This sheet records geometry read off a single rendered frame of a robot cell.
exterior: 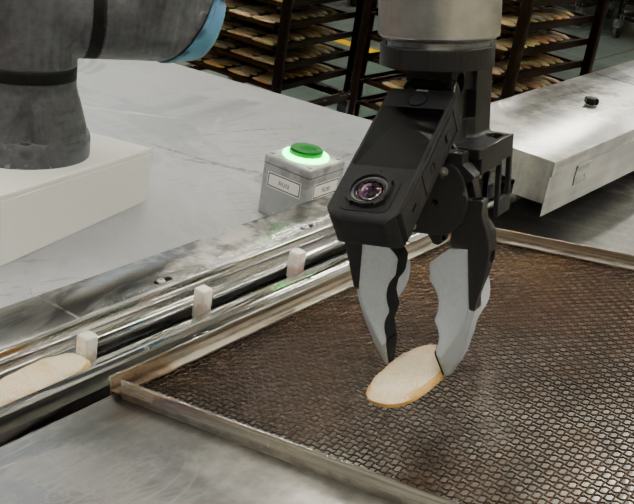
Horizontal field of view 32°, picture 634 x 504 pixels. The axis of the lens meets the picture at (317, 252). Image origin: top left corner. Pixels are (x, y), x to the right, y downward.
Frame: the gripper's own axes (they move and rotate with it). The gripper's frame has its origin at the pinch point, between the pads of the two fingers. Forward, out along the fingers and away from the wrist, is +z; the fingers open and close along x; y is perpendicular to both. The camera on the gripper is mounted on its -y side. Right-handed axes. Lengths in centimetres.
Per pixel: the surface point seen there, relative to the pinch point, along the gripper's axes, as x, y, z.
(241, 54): 195, 278, 27
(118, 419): 18.5, -8.0, 5.8
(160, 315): 30.4, 12.5, 7.4
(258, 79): 188, 278, 36
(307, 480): 3.0, -8.8, 5.9
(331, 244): 27.0, 38.5, 7.3
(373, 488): -1.4, -8.4, 5.4
